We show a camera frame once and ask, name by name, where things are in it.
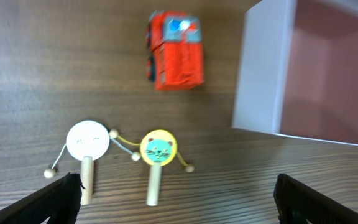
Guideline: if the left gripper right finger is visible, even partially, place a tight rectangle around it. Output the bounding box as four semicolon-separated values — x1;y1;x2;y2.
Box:
273;174;358;224

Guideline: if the red toy fire truck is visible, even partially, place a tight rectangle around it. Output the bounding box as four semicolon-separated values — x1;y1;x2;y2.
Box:
145;11;204;91

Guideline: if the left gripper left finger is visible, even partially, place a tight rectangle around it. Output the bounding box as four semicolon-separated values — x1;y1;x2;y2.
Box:
0;173;84;224

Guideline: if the white wooden rattle drum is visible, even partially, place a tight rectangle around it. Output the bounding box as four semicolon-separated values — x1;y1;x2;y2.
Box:
61;120;141;205

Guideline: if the yellow cat rattle drum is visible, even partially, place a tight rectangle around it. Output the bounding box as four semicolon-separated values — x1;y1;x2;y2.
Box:
109;129;195;207

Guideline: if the pink white cardboard box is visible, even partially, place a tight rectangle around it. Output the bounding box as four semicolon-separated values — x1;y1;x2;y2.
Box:
232;0;358;146

